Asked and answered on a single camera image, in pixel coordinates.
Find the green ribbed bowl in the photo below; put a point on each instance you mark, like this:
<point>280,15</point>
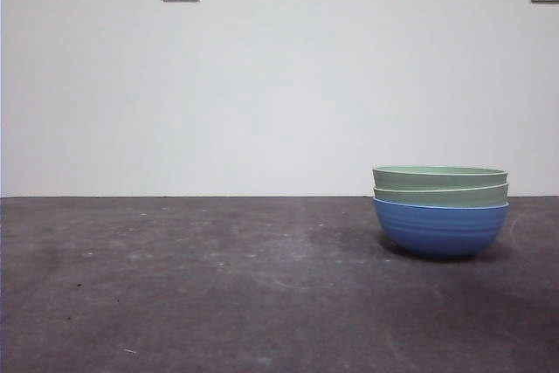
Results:
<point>441,197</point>
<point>436,177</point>

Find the blue ribbed bowl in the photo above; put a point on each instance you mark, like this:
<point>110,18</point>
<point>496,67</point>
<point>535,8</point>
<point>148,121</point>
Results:
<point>441,229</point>

